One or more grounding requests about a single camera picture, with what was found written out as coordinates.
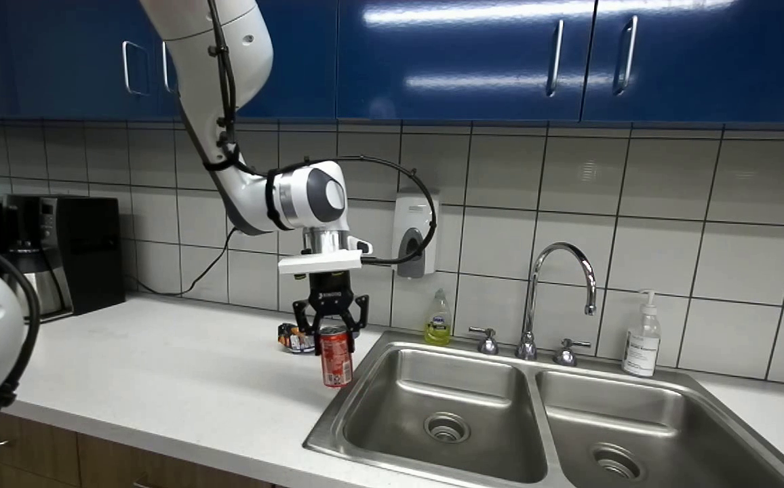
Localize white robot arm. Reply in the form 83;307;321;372
138;0;371;346

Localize chrome sink faucet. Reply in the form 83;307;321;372
466;242;601;368

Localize white pump soap bottle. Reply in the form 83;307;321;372
624;292;661;377

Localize green dish soap bottle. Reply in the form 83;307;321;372
422;289;454;346

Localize stainless steel double sink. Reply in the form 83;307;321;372
304;333;784;488

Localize black coffee machine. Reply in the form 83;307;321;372
0;196;125;316

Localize wooden lower cabinets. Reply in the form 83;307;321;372
0;414;272;488

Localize white wall soap dispenser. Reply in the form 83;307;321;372
391;196;437;279

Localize black power cord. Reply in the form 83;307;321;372
133;226;242;299

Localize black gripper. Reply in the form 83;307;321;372
292;272;368;346

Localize blue upper cabinets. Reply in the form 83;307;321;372
0;0;784;125

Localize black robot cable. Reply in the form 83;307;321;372
199;0;440;269

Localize red soda can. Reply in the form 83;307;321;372
321;315;352;387

